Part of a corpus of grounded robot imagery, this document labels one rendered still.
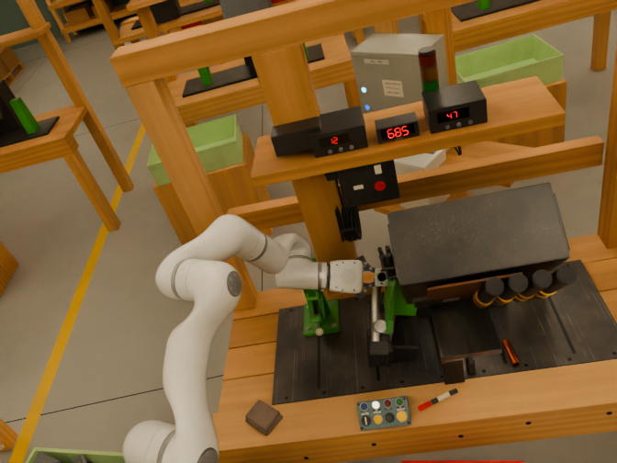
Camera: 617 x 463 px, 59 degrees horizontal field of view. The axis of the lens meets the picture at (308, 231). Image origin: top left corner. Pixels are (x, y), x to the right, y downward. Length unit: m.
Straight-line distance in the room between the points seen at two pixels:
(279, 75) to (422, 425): 1.09
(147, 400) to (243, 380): 1.44
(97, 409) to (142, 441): 2.17
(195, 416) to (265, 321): 0.91
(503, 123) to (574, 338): 0.70
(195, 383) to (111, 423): 2.11
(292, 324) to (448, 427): 0.67
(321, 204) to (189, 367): 0.80
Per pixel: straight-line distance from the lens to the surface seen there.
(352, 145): 1.60
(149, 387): 3.40
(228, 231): 1.33
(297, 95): 1.63
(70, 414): 3.58
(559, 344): 1.86
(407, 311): 1.67
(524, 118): 1.64
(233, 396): 1.94
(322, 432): 1.74
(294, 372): 1.89
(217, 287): 1.22
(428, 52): 1.64
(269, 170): 1.64
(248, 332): 2.10
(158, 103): 1.71
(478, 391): 1.75
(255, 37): 1.58
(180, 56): 1.63
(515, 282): 1.21
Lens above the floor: 2.35
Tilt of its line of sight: 37 degrees down
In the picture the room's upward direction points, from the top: 18 degrees counter-clockwise
